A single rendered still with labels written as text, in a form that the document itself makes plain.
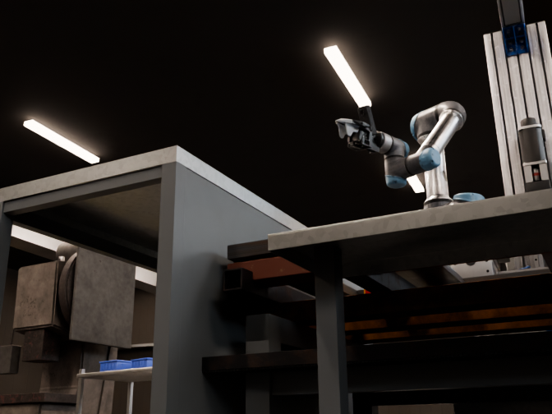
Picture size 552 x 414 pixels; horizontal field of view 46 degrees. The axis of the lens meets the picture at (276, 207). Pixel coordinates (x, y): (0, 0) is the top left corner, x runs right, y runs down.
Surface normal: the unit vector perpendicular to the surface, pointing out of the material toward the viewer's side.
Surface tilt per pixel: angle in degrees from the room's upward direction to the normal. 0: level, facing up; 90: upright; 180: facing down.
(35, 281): 92
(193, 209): 90
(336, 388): 90
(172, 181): 90
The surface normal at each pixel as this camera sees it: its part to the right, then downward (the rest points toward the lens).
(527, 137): -0.40, -0.30
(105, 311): 0.88, -0.17
